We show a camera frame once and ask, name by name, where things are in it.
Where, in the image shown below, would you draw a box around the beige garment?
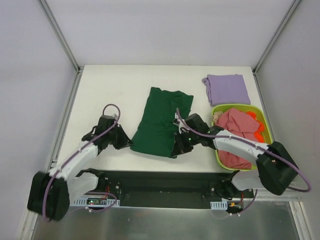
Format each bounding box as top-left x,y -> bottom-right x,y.
211,111 -> 223,124

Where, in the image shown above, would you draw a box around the pink red t shirt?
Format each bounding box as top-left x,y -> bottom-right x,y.
216,108 -> 259,170

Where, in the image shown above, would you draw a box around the green polo shirt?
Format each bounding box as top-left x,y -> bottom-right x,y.
130,87 -> 194,158

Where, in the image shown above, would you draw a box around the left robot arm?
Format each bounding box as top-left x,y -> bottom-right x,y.
27,115 -> 133,221

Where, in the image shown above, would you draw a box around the folded purple t shirt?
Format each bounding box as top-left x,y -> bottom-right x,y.
201,74 -> 251,107

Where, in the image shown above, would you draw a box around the right white cable duct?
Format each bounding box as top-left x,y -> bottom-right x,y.
210,200 -> 228,211

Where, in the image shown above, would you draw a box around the right aluminium frame post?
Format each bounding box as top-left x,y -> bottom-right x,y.
252,0 -> 303,76

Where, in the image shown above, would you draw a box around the white cable duct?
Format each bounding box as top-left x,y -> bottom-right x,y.
70,197 -> 120,208
210,200 -> 228,211

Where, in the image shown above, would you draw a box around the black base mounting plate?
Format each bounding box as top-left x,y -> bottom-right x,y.
78,168 -> 254,209

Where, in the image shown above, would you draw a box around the left aluminium frame post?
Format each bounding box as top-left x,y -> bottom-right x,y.
37,0 -> 84,75

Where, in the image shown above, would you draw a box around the orange garment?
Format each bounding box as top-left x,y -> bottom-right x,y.
246,111 -> 265,143

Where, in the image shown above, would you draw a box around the left white cable duct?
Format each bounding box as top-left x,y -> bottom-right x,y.
70,197 -> 120,208

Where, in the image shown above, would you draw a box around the aluminium frame post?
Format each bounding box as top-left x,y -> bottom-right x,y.
37,0 -> 84,75
252,0 -> 303,76

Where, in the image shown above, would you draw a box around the aluminium front rail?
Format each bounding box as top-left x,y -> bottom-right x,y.
31,174 -> 303,201

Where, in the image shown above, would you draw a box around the lime green plastic basket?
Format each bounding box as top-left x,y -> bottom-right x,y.
211,104 -> 273,171

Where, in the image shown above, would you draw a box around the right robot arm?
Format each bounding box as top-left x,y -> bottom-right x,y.
171,113 -> 298,198

